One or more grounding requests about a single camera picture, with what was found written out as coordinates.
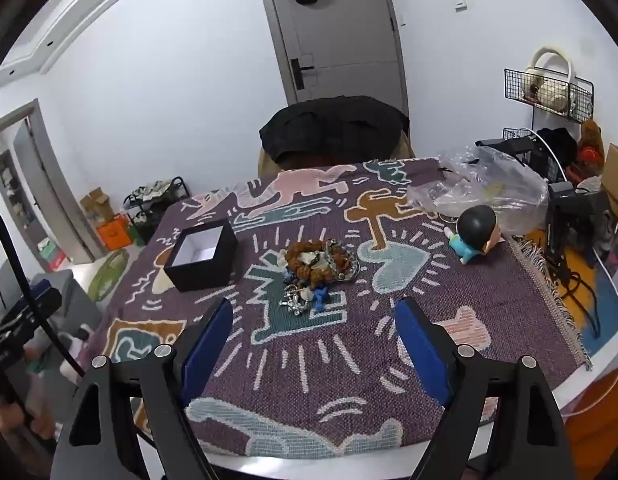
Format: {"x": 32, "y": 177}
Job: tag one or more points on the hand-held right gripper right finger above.
{"x": 421, "y": 350}

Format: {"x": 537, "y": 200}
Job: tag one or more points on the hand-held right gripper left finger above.
{"x": 209, "y": 350}

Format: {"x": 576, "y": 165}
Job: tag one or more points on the black square box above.
{"x": 204, "y": 275}

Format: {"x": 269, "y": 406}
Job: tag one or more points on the pile of mixed jewelry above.
{"x": 346, "y": 262}

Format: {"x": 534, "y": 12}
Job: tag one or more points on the grey stool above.
{"x": 74, "y": 300}

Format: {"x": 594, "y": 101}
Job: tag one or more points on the red and green boxes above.
{"x": 51, "y": 255}

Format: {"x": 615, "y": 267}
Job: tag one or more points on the purple printed blanket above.
{"x": 339, "y": 360}

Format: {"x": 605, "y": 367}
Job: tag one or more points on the green floor mat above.
{"x": 106, "y": 275}

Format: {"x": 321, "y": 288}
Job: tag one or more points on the orange box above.
{"x": 114, "y": 232}

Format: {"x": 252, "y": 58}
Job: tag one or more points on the open grey door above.
{"x": 49, "y": 185}

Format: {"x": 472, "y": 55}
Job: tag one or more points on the small cardboard box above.
{"x": 96, "y": 205}

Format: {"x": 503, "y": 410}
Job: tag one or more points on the black-haired toy figurine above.
{"x": 476, "y": 222}

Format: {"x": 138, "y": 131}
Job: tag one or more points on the black shoe rack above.
{"x": 181, "y": 187}

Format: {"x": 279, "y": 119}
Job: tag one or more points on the black machine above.
{"x": 559, "y": 230}

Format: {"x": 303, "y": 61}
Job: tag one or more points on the clear plastic bag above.
{"x": 489, "y": 180}

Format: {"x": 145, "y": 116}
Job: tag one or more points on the tan chair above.
{"x": 403, "y": 147}

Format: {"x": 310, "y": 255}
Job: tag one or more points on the black bag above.
{"x": 556, "y": 145}

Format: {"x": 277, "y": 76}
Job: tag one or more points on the brown stuffed toy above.
{"x": 591, "y": 137}

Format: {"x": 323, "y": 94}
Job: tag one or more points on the white handbag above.
{"x": 551, "y": 95}

